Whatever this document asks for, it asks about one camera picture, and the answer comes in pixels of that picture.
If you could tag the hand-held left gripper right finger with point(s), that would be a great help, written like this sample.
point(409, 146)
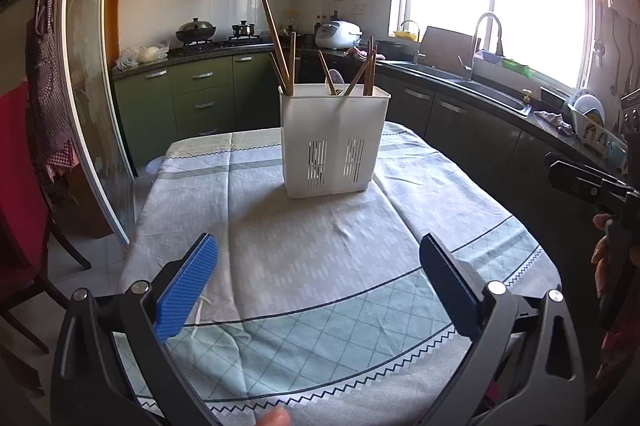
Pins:
point(450, 286)

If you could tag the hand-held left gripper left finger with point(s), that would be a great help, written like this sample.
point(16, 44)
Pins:
point(187, 291)

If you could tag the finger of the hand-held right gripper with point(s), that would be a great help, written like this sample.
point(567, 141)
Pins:
point(580, 188)
point(585, 170)

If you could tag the white plastic utensil holder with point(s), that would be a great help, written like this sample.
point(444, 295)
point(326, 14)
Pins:
point(330, 126)

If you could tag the bunch of wooden chopsticks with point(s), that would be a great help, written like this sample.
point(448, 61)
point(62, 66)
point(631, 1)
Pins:
point(292, 61)

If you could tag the long wooden chopstick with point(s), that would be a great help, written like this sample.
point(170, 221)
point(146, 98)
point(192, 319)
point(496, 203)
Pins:
point(274, 38)

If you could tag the person's right hand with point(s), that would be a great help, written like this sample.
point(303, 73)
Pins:
point(601, 251)

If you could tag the person's left hand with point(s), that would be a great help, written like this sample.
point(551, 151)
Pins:
point(272, 418)

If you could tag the dish rack with plates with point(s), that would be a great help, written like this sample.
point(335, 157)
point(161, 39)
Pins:
point(592, 126)

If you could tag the crumpled grey rag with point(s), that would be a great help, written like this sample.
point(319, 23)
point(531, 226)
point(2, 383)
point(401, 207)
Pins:
point(552, 122)

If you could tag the black box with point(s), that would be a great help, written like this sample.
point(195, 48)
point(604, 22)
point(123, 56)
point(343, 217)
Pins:
point(552, 98)

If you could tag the green patterned tablecloth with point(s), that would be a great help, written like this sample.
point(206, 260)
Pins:
point(300, 246)

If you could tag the green tray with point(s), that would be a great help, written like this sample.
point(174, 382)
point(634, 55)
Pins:
point(517, 66)

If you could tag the kitchen sink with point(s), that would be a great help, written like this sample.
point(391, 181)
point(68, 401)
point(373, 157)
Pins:
point(480, 88)

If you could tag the tall steel faucet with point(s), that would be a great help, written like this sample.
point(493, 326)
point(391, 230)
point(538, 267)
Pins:
point(475, 46)

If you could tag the wooden cutting board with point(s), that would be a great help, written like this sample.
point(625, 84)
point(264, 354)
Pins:
point(447, 46)

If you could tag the green lower kitchen cabinets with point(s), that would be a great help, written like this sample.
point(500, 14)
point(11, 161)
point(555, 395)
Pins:
point(200, 96)

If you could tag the red covered chair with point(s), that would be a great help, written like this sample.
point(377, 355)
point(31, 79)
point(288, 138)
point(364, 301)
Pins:
point(20, 186)

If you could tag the sliding glass door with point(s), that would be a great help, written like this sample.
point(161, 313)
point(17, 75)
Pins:
point(95, 106)

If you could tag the small steel faucet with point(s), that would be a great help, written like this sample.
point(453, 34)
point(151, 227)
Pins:
point(416, 48)

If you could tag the yellow basket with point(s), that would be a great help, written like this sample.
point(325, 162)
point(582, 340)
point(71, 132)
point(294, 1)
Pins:
point(406, 36)

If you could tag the black cooking pot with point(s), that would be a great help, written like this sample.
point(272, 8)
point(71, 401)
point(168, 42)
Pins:
point(390, 48)

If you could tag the clear plastic spoon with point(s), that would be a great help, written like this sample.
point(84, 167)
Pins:
point(336, 78)

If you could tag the checkered apron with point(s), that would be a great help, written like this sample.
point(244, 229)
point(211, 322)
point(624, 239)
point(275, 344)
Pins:
point(50, 96)

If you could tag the white plastic bags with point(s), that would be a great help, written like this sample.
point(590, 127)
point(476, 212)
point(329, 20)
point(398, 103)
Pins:
point(145, 55)

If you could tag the pink cloth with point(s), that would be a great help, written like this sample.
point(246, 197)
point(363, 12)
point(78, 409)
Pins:
point(362, 53)

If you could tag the gas stove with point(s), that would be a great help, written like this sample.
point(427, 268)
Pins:
point(220, 43)

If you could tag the black wok with lid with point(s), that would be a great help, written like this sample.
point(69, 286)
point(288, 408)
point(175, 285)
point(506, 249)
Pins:
point(196, 31)

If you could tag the small dark pot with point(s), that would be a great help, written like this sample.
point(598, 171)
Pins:
point(243, 29)

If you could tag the white rice cooker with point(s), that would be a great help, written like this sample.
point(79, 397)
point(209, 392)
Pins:
point(337, 35)

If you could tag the dark sauce bottles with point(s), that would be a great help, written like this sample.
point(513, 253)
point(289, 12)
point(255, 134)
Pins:
point(320, 20)

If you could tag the wall socket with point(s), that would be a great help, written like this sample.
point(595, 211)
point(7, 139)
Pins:
point(360, 9)

